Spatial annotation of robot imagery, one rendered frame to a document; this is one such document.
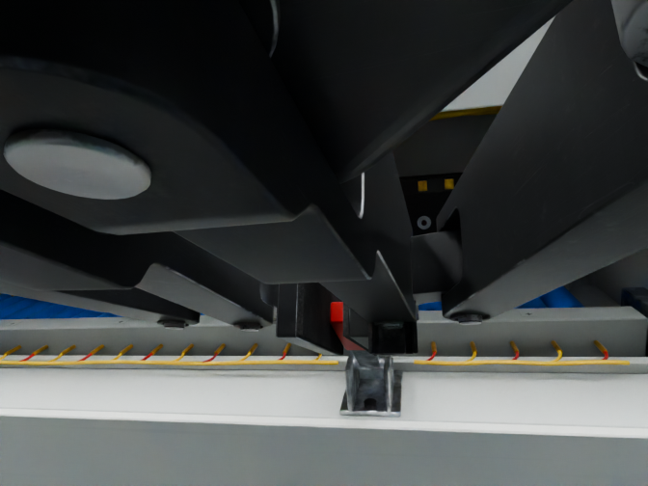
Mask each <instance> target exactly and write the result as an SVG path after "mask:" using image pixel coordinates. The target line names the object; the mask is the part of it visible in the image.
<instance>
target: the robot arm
mask: <svg viewBox="0 0 648 486"><path fill-rule="evenodd" d="M553 17H554V19H553V21H552V23H551V25H550V26H549V28H548V30H547V32H546V33H545V35H544V37H543V38H542V39H541V41H540V42H539V44H538V46H537V47H536V49H535V51H534V53H533V54H532V56H531V58H530V59H529V61H528V63H527V64H526V67H525V69H524V70H523V72H522V74H521V75H520V77H519V79H518V81H517V82H516V84H515V86H514V87H513V89H512V91H511V92H510V94H509V96H508V98H507V99H506V100H505V102H504V103H503V105H502V107H501V108H500V110H499V112H498V114H497V116H496V117H495V119H494V121H493V123H492V124H491V126H490V128H489V129H488V131H487V133H486V134H485V136H484V138H483V140H482V141H481V143H480V145H479V146H478V148H477V150H476V152H475V153H474V155H473V157H472V159H471V161H470V162H469V164H468V166H467V168H466V169H465V171H464V172H463V173H462V175H461V177H460V178H459V180H458V182H457V183H456V185H455V187H454V189H453V190H452V192H451V194H450V195H449V197H448V199H447V200H446V202H445V205H444V206H443V208H442V210H441V211H440V213H439V215H438V216H437V219H436V221H437V232H434V233H428V234H423V235H417V236H413V229H412V225H411V221H410V217H409V213H408V209H407V206H406V203H405V199H404V195H403V191H402V187H401V183H400V180H399V176H398V172H397V169H396V165H395V161H394V157H393V154H392V151H393V150H394V149H396V148H397V147H398V146H400V145H401V144H402V143H403V142H404V141H406V140H407V139H408V138H409V137H410V136H412V135H413V134H414V133H415V132H416V131H418V130H419V129H420V128H421V127H422V126H424V125H425V124H426V123H427V122H429V121H430V120H431V119H432V118H433V117H435V116H436V115H437V114H438V113H439V112H441V111H442V110H443V109H444V108H445V107H447V105H448V104H449V103H450V102H452V101H453V100H454V99H455V98H456V97H458V96H459V95H460V94H461V93H463V92H464V91H465V90H466V89H467V88H469V87H470V86H471V85H472V84H473V83H475V82H476V81H477V80H478V79H479V78H481V77H482V76H483V75H484V74H485V73H487V72H488V71H489V70H490V69H491V68H493V67H494V66H495V65H496V64H498V63H499V62H500V61H501V60H502V59H504V58H505V57H506V56H507V55H508V54H510V53H511V52H512V51H513V50H514V49H516V48H517V47H518V46H519V45H520V44H522V43H523V42H524V41H525V40H527V39H528V38H529V37H530V36H531V35H533V34H534V33H535V32H536V31H537V30H539V29H540V28H541V27H542V26H543V25H545V24H546V23H547V22H548V21H549V20H551V19H552V18H553ZM645 248H648V0H0V293H3V294H9V295H13V296H18V297H23V298H29V299H34V300H39V301H44V302H49V303H54V304H59V305H64V306H70V307H75V308H79V309H84V310H90V311H100V312H109V313H112V314H114V315H119V316H125V317H130V318H135V319H140V320H146V321H150V322H155V323H157V324H158V325H162V326H164V328H166V329H172V330H182V329H185V327H188V326H189V325H196V324H199V323H200V316H201V313H202V314H205V315H208V316H210V317H213V318H215V319H218V320H220V321H223V322H225V323H228V324H230V325H233V327H236V328H240V330H241V331H246V332H257V331H259V329H263V327H268V326H271V325H273V324H276V337H277V338H280V339H283V340H286V341H288V342H291V343H294V344H296V345H299V346H302V347H304V348H307V349H309V350H311V351H314V352H317V353H320V354H322V355H325V356H339V355H343V345H342V343H341V341H340V340H339V338H338V336H337V334H336V332H335V330H334V329H333V327H332V325H331V323H330V307H331V303H332V302H343V336H344V337H345V338H347V339H349V340H351V341H352V342H354V343H355V344H357V345H359V346H360V347H362V348H363V349H364V350H366V351H367V352H368V353H369V354H372V355H374V356H392V355H414V354H417V353H418V329H417V320H419V305H421V304H426V303H432V302H442V314H443V317H444V318H447V319H450V320H451V321H457V322H459V324H463V325H475V324H480V323H482V321H485V320H489V319H491V318H492V317H495V316H498V315H500V314H502V313H504V312H506V311H510V310H512V309H514V308H516V307H519V306H520V305H522V304H524V303H526V302H528V301H531V300H533V299H535V298H537V297H539V296H542V295H544V294H546V293H548V292H550V291H553V290H555V289H557V288H559V287H561V286H564V285H566V284H568V283H570V282H573V281H575V280H577V279H579V278H581V277H584V276H586V275H588V274H590V273H592V272H595V271H597V270H599V269H601V268H603V267H606V266H608V265H610V264H612V263H613V262H616V261H618V260H620V259H622V258H624V257H628V256H630V255H632V254H634V253H637V252H639V251H641V250H643V249H645Z"/></svg>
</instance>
